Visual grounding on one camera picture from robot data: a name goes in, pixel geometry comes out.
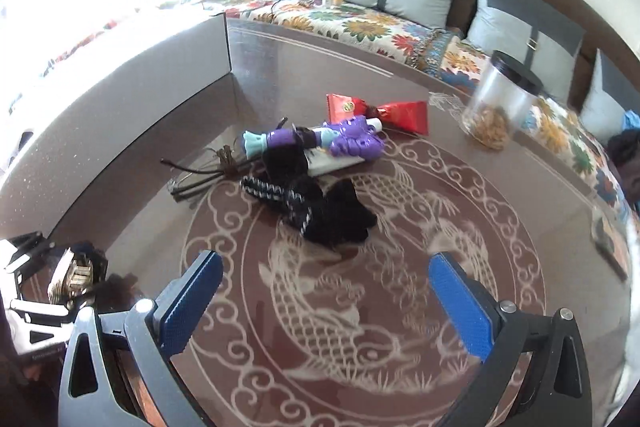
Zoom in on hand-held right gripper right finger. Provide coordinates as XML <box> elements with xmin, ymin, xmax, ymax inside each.
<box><xmin>428</xmin><ymin>251</ymin><xmax>593</xmax><ymax>427</ymax></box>

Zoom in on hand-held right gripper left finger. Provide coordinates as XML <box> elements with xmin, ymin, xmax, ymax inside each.
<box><xmin>59</xmin><ymin>249</ymin><xmax>224</xmax><ymax>427</ymax></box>

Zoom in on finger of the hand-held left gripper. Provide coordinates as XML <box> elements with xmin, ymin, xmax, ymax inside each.
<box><xmin>0</xmin><ymin>232</ymin><xmax>57</xmax><ymax>280</ymax></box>
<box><xmin>9</xmin><ymin>294</ymin><xmax>83</xmax><ymax>325</ymax></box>

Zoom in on silver rhinestone bow clip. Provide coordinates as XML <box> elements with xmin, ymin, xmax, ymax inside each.
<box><xmin>47</xmin><ymin>247</ymin><xmax>96</xmax><ymax>308</ymax></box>

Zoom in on white sunscreen bottle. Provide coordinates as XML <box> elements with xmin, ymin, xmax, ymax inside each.
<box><xmin>305</xmin><ymin>117</ymin><xmax>385</xmax><ymax>178</ymax></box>

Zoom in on red snack packet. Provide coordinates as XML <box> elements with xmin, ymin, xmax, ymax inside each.
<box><xmin>326</xmin><ymin>93</ymin><xmax>431</xmax><ymax>136</ymax></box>

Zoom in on brown glass desktop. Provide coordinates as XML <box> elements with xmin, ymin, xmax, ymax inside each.
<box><xmin>0</xmin><ymin>19</ymin><xmax>636</xmax><ymax>427</ymax></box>

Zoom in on dark thin-framed eyeglasses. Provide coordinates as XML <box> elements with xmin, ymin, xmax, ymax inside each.
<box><xmin>161</xmin><ymin>146</ymin><xmax>261</xmax><ymax>202</ymax></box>

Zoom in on black beaded knit glove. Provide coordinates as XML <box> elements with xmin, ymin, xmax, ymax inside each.
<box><xmin>240</xmin><ymin>174</ymin><xmax>378</xmax><ymax>249</ymax></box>

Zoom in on black scrunchie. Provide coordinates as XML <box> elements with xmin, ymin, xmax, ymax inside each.
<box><xmin>264</xmin><ymin>132</ymin><xmax>315</xmax><ymax>178</ymax></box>

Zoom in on purple and teal toy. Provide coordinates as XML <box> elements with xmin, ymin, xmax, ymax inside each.
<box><xmin>242</xmin><ymin>114</ymin><xmax>386</xmax><ymax>164</ymax></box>

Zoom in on clear jar with black lid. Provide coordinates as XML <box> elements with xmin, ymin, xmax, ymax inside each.
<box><xmin>460</xmin><ymin>50</ymin><xmax>545</xmax><ymax>152</ymax></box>

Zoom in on dark brown bag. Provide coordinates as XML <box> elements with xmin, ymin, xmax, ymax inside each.
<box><xmin>607</xmin><ymin>129</ymin><xmax>640</xmax><ymax>208</ymax></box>

